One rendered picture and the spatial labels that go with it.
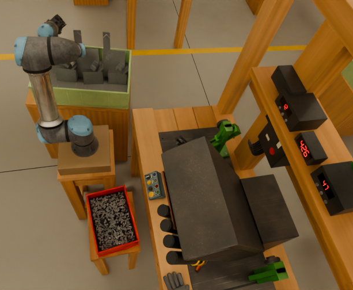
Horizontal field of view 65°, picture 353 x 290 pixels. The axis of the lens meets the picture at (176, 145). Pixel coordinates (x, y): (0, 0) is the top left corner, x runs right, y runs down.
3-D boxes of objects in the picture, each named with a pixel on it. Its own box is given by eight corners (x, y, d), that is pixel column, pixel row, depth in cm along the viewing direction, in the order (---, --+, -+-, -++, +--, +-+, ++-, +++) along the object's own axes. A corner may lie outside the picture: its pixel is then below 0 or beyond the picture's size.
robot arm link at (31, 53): (70, 147, 145) (49, 42, 110) (39, 149, 141) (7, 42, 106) (71, 133, 153) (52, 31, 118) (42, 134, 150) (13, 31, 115)
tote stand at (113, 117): (50, 158, 251) (24, 103, 184) (60, 112, 277) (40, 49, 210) (127, 161, 262) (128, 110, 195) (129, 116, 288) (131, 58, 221)
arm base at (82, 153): (68, 156, 155) (65, 147, 147) (73, 133, 163) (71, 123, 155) (97, 157, 157) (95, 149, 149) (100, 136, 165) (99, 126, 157)
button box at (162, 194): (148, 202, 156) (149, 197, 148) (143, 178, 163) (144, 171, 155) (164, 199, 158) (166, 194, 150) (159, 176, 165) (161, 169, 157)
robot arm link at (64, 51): (78, 35, 113) (84, 39, 158) (49, 35, 111) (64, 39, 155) (81, 65, 117) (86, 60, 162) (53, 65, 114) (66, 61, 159)
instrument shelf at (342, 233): (344, 284, 87) (353, 283, 84) (247, 73, 129) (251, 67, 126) (405, 267, 93) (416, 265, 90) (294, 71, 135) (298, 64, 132)
